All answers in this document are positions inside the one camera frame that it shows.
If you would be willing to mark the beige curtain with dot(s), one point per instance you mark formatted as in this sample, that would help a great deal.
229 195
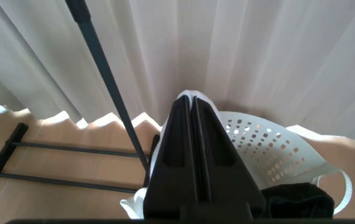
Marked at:
242 49

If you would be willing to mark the white printed t-shirt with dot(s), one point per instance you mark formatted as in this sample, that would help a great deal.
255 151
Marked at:
133 203

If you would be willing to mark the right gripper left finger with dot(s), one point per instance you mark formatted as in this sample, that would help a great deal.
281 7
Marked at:
164 189

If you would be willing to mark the black garment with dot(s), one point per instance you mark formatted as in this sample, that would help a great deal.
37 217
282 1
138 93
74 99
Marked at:
295 199

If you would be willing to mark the black clothes rack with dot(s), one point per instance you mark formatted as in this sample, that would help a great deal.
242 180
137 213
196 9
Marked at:
102 68

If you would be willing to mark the white laundry basket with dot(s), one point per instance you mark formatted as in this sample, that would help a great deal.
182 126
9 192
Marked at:
289 140

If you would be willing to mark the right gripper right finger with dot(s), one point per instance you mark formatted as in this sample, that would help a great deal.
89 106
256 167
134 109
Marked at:
233 186

